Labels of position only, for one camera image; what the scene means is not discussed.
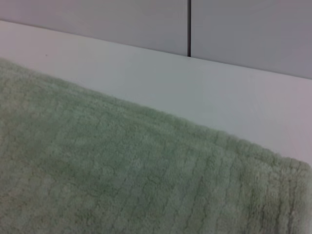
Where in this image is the light green ribbed towel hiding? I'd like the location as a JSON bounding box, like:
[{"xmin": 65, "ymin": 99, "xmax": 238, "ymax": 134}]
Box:
[{"xmin": 0, "ymin": 57, "xmax": 312, "ymax": 234}]

